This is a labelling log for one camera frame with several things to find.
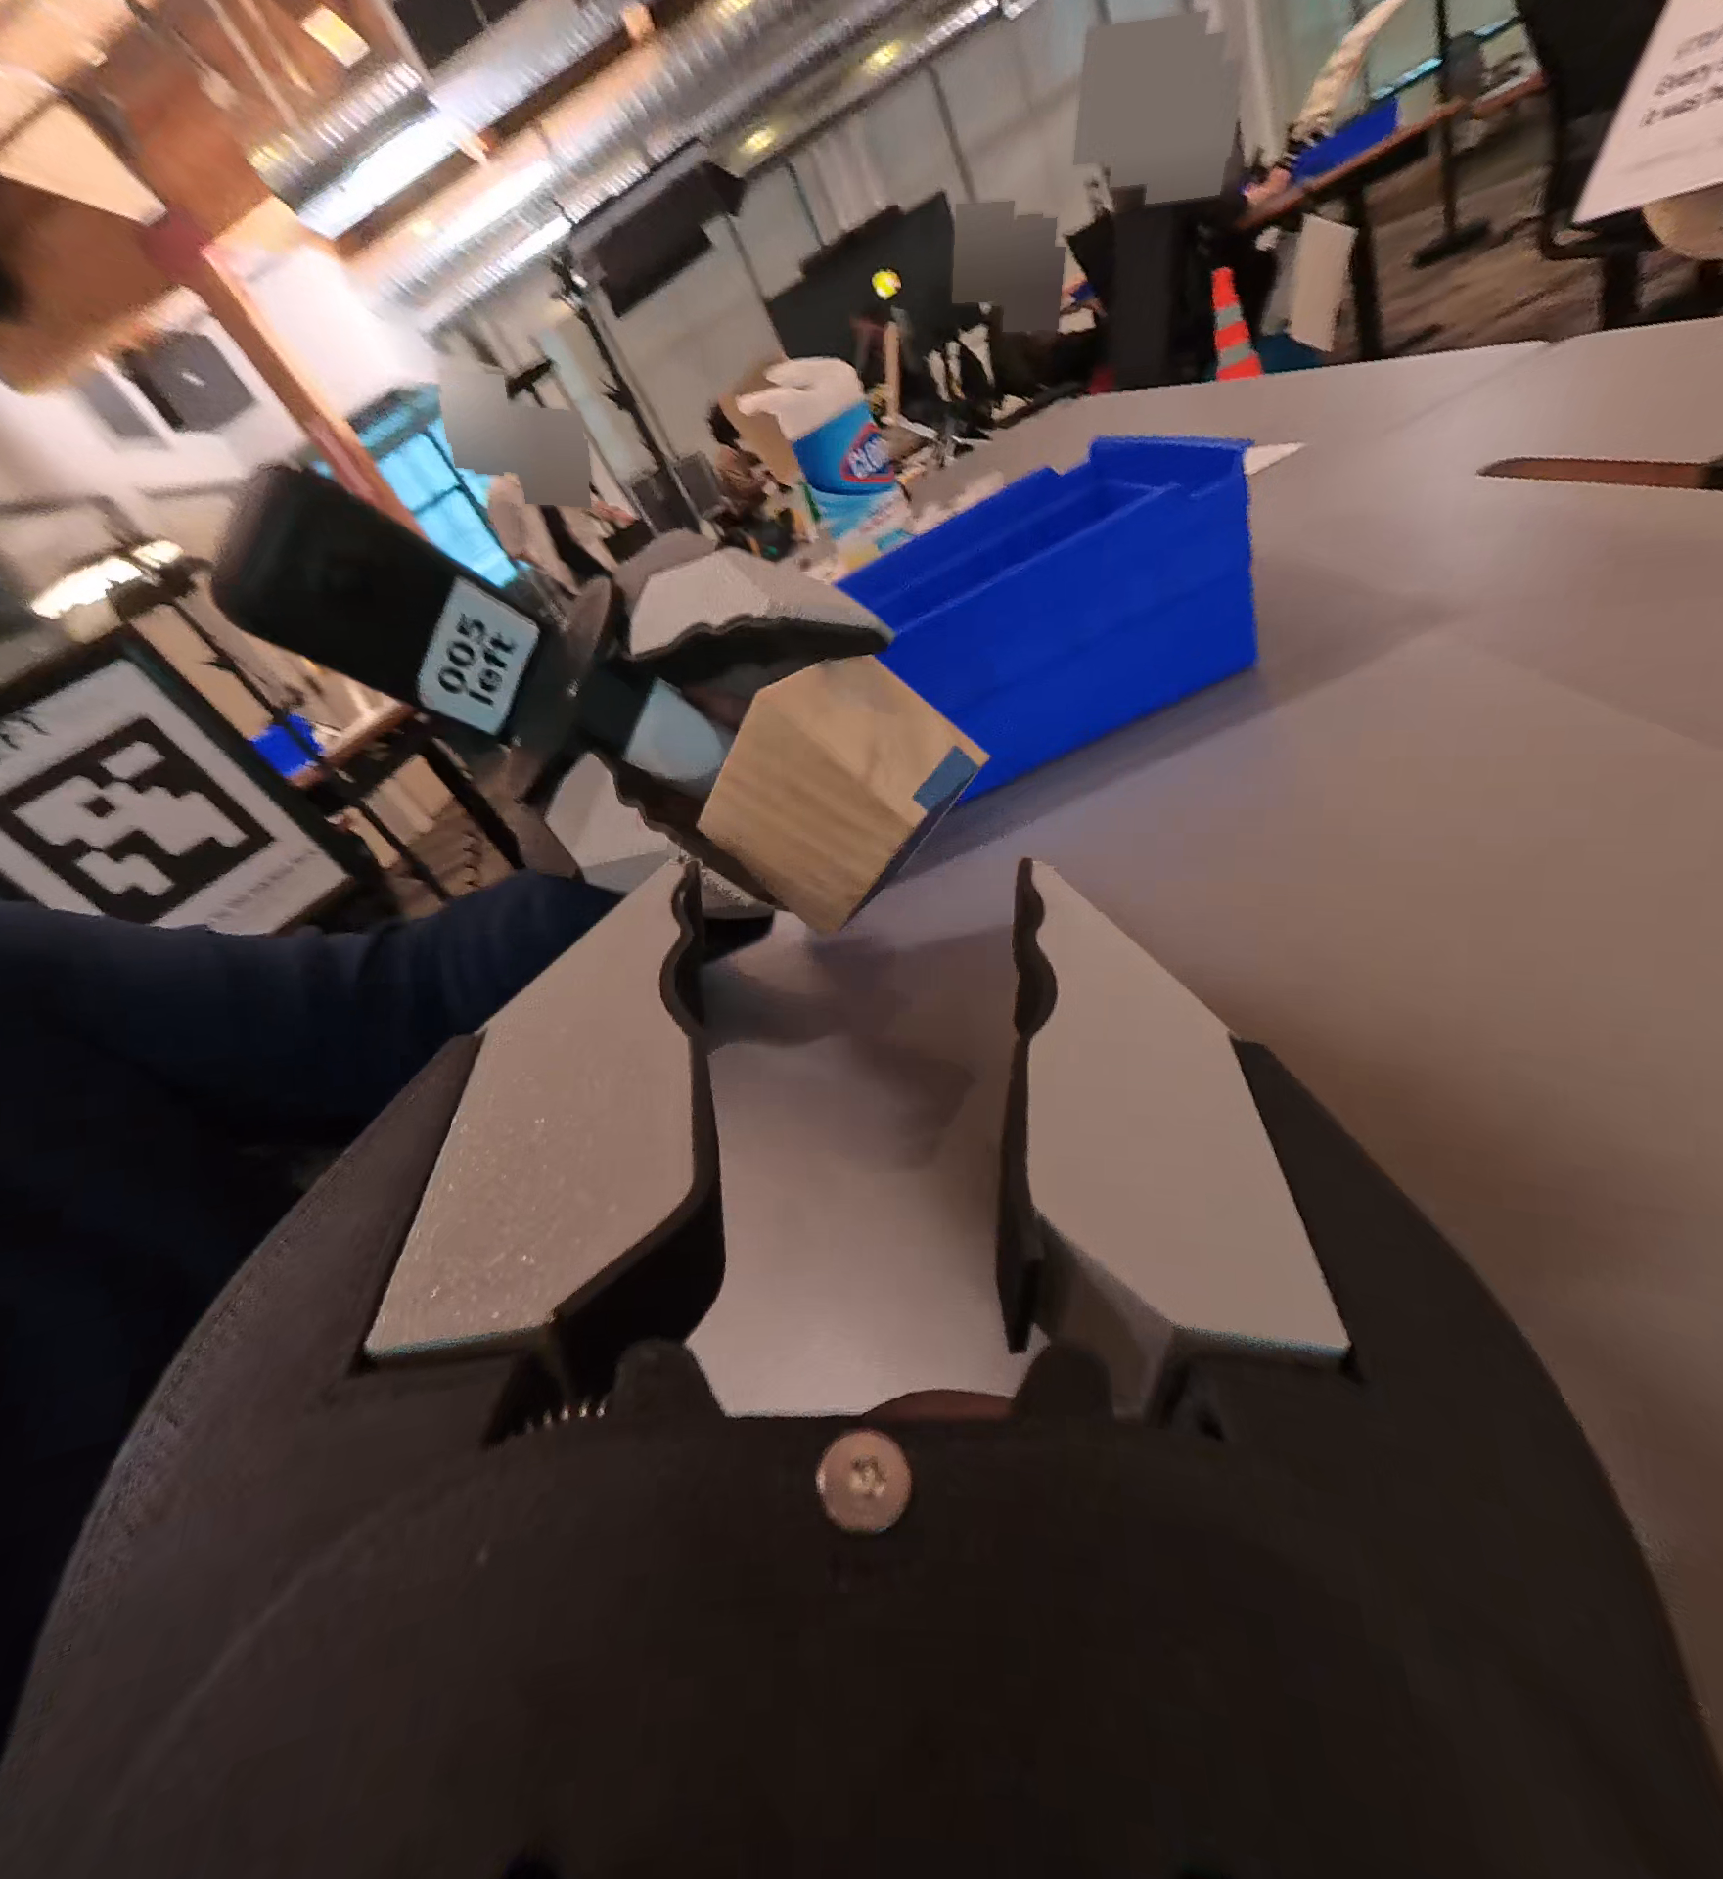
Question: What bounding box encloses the printed instruction sheet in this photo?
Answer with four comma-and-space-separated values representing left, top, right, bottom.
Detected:
1574, 0, 1723, 228

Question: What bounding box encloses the brown cardboard box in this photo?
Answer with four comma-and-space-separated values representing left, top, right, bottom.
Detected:
711, 388, 804, 492

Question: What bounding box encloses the blue plastic bin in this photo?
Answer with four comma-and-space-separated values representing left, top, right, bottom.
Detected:
835, 435, 1260, 804

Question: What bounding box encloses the wooden cube with blue stripe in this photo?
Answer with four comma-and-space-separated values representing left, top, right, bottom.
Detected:
697, 652, 991, 933

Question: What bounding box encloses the black wall speaker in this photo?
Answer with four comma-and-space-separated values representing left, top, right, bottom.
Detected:
127, 329, 259, 437

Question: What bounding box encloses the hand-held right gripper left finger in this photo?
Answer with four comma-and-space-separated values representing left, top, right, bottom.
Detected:
362, 858, 729, 1367

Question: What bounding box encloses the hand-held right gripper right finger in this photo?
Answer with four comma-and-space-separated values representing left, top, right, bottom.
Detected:
997, 858, 1352, 1416

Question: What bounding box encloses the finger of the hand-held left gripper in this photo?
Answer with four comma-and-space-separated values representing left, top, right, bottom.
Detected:
614, 686, 782, 903
624, 564, 897, 688

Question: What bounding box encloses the black white marker tag board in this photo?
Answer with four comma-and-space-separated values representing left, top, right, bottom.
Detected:
0, 627, 364, 937

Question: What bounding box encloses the white blue wipes canister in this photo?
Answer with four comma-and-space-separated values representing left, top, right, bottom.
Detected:
737, 354, 914, 573

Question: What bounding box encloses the black studio light on stand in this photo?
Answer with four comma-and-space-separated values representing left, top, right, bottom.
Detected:
553, 137, 749, 485

